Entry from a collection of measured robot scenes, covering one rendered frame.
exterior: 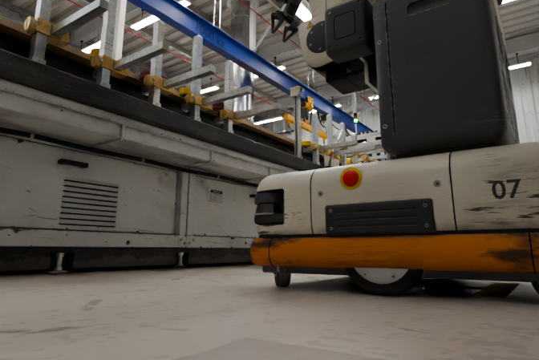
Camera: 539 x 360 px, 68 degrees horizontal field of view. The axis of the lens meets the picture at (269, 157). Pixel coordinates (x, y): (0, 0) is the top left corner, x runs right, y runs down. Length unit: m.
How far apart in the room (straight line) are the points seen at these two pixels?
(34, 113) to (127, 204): 0.64
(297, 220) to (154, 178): 1.26
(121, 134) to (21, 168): 0.38
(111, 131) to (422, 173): 1.23
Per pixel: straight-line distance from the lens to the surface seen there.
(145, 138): 1.80
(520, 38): 11.54
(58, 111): 1.61
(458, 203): 0.82
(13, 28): 1.79
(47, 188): 1.80
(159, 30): 1.98
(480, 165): 0.82
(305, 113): 8.54
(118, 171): 1.97
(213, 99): 1.99
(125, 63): 1.69
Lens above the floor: 0.09
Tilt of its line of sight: 13 degrees up
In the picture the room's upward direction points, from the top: straight up
